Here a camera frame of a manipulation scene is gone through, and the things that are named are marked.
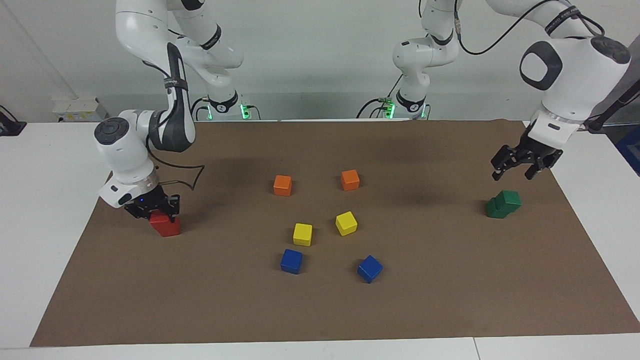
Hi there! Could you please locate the black stand pole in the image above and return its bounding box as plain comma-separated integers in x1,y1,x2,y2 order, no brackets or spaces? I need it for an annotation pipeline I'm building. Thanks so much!
582,79,640,134

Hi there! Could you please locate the black right arm gripper cable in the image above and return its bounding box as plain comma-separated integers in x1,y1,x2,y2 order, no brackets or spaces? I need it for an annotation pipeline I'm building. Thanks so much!
142,30,206,191

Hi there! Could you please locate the black arm base cable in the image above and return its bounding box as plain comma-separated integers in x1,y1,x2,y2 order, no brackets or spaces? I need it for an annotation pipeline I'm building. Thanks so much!
356,77,403,119
190,96,261,122

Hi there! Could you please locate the yellow wooden cube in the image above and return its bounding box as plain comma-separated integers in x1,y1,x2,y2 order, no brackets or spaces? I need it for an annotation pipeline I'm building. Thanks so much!
335,211,359,237
292,223,314,247

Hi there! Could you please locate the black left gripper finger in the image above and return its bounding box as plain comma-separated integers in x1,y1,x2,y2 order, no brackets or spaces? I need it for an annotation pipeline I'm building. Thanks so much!
525,152,563,181
491,146,526,181

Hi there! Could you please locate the black left arm gripper cable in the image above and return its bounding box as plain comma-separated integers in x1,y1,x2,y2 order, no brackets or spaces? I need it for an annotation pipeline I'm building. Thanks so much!
452,0,606,56

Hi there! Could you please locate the blue crate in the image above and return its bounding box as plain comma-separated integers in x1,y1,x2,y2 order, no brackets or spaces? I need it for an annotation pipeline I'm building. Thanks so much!
614,124,640,177

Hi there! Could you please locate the black clamp base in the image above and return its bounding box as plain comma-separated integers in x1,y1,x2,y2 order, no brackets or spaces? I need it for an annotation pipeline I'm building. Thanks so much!
0,105,27,137

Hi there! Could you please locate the green wooden cube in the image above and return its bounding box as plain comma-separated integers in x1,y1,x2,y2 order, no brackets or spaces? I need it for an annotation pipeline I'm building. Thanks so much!
486,198,509,220
496,190,522,215

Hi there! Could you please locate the black left arm base cable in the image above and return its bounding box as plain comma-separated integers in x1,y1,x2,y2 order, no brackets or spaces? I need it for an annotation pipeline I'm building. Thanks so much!
356,77,403,119

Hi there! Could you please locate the brown paper table mat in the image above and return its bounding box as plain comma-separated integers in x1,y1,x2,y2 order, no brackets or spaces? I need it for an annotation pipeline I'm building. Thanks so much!
30,119,640,348

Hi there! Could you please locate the black right arm base cable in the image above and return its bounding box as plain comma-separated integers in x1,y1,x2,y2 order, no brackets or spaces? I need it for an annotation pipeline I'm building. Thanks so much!
190,96,261,122

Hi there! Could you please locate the blue wooden cube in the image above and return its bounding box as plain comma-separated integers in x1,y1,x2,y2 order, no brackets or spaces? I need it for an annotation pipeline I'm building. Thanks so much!
280,248,304,275
356,255,384,284

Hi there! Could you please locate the white plastic box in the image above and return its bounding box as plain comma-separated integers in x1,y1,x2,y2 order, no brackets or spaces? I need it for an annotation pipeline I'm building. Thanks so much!
52,97,109,123

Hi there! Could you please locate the black arm gripper cable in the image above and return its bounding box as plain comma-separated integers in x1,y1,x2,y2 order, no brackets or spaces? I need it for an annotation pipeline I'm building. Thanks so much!
142,30,206,191
452,0,606,56

